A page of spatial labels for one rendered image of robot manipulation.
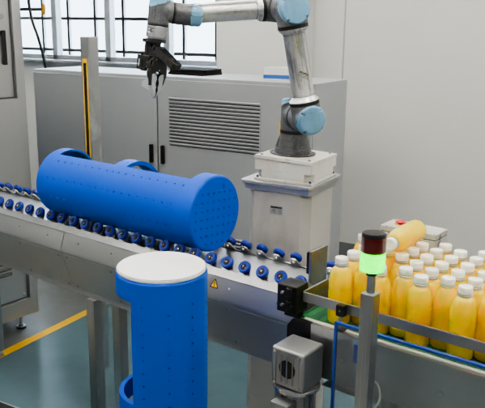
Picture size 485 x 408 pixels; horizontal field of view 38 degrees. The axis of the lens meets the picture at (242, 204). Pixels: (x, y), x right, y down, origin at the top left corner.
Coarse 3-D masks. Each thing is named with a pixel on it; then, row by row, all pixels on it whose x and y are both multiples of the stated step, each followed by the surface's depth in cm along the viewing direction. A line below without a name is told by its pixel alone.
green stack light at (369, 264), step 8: (360, 256) 177; (368, 256) 175; (376, 256) 175; (384, 256) 176; (360, 264) 178; (368, 264) 175; (376, 264) 175; (384, 264) 176; (368, 272) 176; (376, 272) 176
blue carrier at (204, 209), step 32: (64, 160) 292; (128, 160) 279; (64, 192) 286; (96, 192) 274; (128, 192) 264; (160, 192) 255; (192, 192) 247; (224, 192) 259; (128, 224) 269; (160, 224) 256; (192, 224) 247; (224, 224) 262
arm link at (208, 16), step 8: (240, 0) 269; (248, 0) 269; (256, 0) 269; (264, 0) 268; (208, 8) 264; (216, 8) 264; (224, 8) 265; (232, 8) 266; (240, 8) 266; (248, 8) 267; (256, 8) 268; (264, 8) 268; (208, 16) 264; (216, 16) 265; (224, 16) 266; (232, 16) 267; (240, 16) 268; (248, 16) 269; (256, 16) 270; (264, 16) 269
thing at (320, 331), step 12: (288, 324) 216; (300, 324) 213; (312, 324) 210; (324, 324) 210; (288, 336) 216; (300, 336) 214; (312, 336) 211; (324, 336) 208; (324, 348) 209; (324, 360) 210; (324, 372) 211; (324, 384) 215
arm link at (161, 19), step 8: (152, 0) 246; (160, 0) 246; (168, 0) 247; (152, 8) 247; (160, 8) 246; (168, 8) 247; (152, 16) 247; (160, 16) 247; (168, 16) 248; (152, 24) 248; (160, 24) 248
